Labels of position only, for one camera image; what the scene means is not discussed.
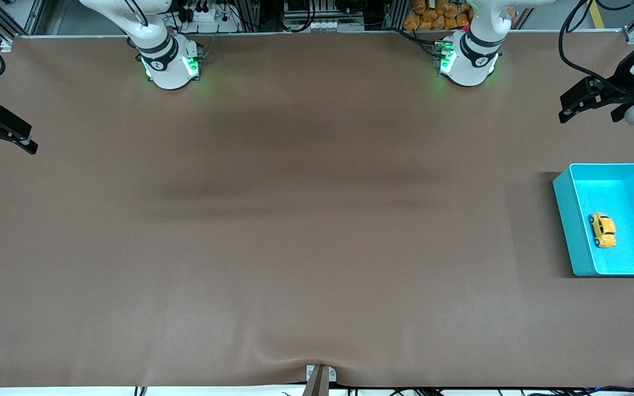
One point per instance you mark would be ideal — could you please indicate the teal plastic storage bin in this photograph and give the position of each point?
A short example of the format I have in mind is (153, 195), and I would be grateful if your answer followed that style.
(633, 258)

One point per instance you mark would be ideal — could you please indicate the orange bagged items pile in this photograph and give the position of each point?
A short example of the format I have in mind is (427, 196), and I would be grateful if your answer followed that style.
(432, 19)

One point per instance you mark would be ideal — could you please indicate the white power strip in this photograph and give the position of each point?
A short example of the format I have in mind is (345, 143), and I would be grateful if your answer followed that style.
(219, 25)

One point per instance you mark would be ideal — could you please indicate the grey electrical control box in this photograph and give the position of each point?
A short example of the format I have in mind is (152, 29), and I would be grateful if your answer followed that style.
(322, 16)

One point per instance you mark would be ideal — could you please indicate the yellow beetle toy car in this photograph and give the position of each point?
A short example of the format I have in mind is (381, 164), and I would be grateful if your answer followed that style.
(603, 230)

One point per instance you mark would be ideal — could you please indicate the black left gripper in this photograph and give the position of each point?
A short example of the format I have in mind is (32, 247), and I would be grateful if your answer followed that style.
(627, 75)

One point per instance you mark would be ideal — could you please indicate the brown camera support bar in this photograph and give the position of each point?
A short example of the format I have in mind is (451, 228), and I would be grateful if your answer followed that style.
(317, 385)

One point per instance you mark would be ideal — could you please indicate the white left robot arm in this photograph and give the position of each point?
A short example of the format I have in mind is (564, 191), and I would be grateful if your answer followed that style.
(468, 69)

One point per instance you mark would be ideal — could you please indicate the silver table edge bracket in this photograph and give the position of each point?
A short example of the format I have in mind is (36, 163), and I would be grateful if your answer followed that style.
(332, 375)

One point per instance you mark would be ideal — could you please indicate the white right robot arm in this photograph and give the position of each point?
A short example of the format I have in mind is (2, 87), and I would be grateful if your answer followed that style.
(171, 69)

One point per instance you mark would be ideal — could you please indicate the brown table mat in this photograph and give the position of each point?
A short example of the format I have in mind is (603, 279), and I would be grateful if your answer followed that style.
(295, 258)

